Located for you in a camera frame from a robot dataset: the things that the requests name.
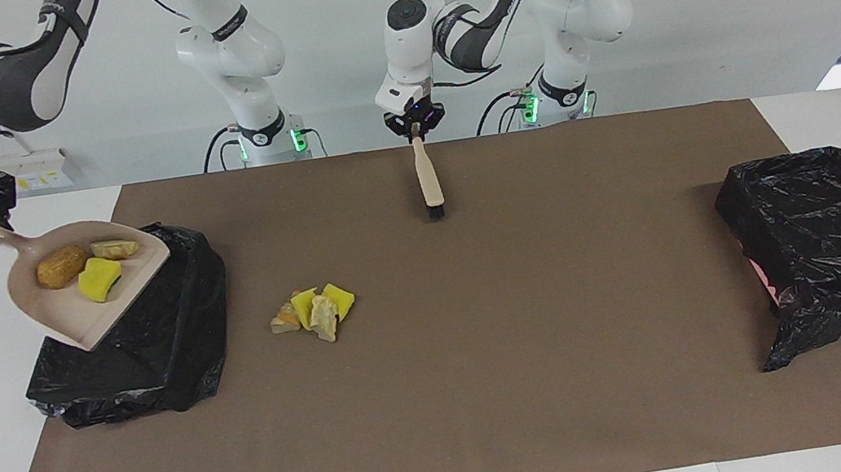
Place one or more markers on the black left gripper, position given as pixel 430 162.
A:
pixel 412 118

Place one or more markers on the beige hand brush black bristles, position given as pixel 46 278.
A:
pixel 427 177

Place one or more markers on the brown bread-like lump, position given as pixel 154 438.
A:
pixel 63 266

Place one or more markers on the beige plastic dustpan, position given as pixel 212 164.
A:
pixel 69 310

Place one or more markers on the yellow sponge chunk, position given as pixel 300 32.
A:
pixel 341 300
pixel 304 306
pixel 100 281

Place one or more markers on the orange striped foam chunk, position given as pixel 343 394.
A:
pixel 285 319

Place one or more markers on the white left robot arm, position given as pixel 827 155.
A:
pixel 586 7

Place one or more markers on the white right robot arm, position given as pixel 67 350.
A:
pixel 231 57

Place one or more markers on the black bagged bin pink side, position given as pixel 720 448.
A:
pixel 823 229

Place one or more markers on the brown paper table mat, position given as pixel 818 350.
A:
pixel 448 430

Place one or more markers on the white wall socket box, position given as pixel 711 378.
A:
pixel 45 169

